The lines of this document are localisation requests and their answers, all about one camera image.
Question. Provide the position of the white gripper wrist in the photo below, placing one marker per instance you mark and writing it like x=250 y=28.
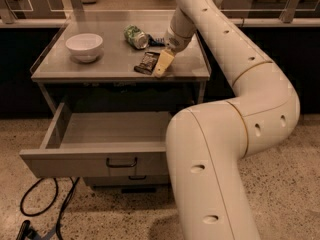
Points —
x=174 y=42

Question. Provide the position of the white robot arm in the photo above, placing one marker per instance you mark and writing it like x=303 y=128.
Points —
x=205 y=142

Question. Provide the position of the grey cabinet with counter top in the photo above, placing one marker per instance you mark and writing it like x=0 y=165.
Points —
x=110 y=83

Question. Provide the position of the open grey top drawer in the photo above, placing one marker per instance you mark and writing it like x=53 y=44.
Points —
x=78 y=144

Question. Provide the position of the lower grey drawer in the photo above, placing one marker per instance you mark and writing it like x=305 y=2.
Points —
x=124 y=181

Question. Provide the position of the blue snack bar wrapper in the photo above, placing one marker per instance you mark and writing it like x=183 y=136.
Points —
x=156 y=42

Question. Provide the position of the green crushed soda can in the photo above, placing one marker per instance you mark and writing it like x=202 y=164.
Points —
x=137 y=38

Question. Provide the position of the white ceramic bowl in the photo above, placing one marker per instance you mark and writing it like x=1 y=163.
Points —
x=85 y=47

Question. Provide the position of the right background desk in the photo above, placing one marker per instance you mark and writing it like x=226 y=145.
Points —
x=268 y=8

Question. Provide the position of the background desk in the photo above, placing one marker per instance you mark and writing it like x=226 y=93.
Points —
x=37 y=9
x=268 y=8

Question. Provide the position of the left background desk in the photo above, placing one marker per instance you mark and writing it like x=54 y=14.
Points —
x=37 y=9

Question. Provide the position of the black floor plug device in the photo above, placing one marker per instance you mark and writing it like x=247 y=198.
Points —
x=26 y=232

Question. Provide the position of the black top drawer handle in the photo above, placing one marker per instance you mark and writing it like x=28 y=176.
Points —
x=117 y=163

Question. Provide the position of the black drawer handle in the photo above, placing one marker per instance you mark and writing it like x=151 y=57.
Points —
x=134 y=178
x=117 y=163

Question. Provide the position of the black lower drawer handle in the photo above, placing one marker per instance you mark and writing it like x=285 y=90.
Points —
x=134 y=178

